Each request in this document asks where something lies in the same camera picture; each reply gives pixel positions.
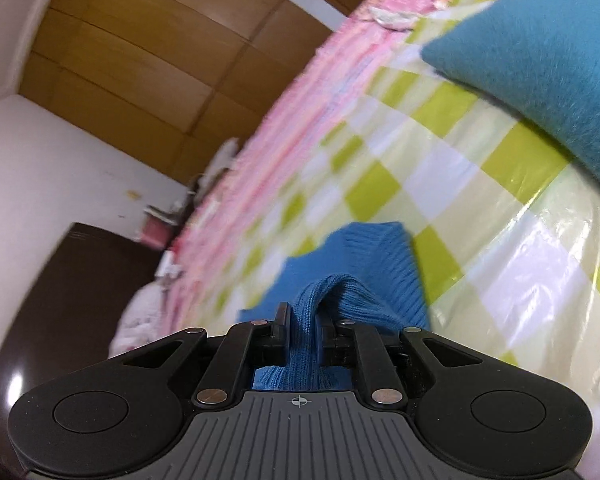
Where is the checkered plastic sheet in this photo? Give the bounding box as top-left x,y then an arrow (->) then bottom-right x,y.
202,0 -> 600,463

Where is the wooden wardrobe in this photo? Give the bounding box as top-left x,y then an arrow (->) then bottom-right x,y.
18,0 -> 351,188

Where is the dark brown cabinet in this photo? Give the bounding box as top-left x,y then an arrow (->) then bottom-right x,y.
0,222 -> 173,480

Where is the pink box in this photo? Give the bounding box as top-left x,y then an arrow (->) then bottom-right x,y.
141,217 -> 173,251

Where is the blue knitted sweater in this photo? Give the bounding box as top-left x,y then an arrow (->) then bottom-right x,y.
236,221 -> 435,392

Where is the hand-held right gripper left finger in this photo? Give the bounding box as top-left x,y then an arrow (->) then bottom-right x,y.
111,302 -> 294,408

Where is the pink fuzzy blanket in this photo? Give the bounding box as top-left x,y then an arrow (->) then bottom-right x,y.
166,0 -> 496,321

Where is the white crumpled cloth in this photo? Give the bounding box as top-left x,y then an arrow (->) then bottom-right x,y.
200,137 -> 241,186

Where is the teal fuzzy pillow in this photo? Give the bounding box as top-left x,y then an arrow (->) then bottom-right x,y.
421,0 -> 600,188

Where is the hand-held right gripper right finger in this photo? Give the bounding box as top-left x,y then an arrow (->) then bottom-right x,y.
318,311 -> 482,406

